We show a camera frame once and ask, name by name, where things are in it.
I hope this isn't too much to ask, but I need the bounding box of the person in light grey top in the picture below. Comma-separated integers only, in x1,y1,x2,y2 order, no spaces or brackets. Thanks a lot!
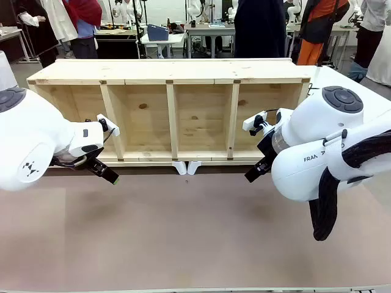
355,0,391,70

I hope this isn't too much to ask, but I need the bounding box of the blue plastic bin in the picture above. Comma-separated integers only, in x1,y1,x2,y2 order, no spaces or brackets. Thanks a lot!
147,24,169,42

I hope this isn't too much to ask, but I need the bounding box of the black braided cable sleeve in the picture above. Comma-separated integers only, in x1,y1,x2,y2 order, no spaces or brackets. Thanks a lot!
308,129,391,242

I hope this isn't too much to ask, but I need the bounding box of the black tripod stand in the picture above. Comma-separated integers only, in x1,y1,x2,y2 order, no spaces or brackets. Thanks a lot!
130,0,147,59

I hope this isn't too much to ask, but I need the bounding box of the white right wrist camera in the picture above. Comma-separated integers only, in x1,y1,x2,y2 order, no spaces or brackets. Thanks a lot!
243,111,271,137

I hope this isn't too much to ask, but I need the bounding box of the black cart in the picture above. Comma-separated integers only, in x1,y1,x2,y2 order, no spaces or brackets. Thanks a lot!
96,29,140,60

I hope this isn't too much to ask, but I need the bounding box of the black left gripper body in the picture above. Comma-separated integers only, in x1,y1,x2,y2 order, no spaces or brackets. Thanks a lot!
76,153,104,173

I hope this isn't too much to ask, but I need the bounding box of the grey metal-legged table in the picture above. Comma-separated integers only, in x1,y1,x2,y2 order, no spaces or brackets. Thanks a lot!
0,26,34,64

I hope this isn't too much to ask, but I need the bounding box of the person in navy FILA sweatshirt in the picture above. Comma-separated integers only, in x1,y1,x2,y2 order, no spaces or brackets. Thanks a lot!
234,0,287,59

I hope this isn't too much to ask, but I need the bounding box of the white draped cover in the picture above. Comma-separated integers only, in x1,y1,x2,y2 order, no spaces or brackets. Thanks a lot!
365,38,391,86

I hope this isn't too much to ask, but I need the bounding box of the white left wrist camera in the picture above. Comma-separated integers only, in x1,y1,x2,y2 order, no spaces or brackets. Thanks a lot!
97,114,119,136

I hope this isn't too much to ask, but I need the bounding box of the person in orange black jacket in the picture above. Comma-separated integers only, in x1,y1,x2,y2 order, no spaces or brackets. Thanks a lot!
298,0,351,67

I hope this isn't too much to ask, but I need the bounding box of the black robe figure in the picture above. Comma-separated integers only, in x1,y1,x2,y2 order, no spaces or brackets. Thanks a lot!
15,0,59,68

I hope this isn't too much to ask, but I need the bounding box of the red sweater figure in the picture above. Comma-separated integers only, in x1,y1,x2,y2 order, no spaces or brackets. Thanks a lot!
62,0,103,60

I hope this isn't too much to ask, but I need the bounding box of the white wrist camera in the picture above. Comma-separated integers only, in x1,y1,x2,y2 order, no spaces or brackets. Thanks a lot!
97,114,119,136
243,111,271,137

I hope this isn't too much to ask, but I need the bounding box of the grey workbench table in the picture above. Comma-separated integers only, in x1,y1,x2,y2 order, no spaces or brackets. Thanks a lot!
185,23,236,59

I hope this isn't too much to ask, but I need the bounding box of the pine wood cubby shelf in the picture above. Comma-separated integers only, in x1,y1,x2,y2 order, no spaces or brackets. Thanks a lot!
26,58,312,162

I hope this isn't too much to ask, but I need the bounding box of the white air purifier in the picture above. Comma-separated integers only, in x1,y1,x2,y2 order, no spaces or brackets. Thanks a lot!
0,50,19,92

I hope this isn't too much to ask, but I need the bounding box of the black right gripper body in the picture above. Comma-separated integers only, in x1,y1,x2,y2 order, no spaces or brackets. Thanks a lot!
257,133,278,165

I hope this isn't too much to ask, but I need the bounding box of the white desk with bin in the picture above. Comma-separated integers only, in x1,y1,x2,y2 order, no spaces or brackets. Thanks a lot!
141,32,186,59

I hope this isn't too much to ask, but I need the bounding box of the white coat figure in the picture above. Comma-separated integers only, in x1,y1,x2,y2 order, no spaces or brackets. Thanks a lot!
41,0,79,43

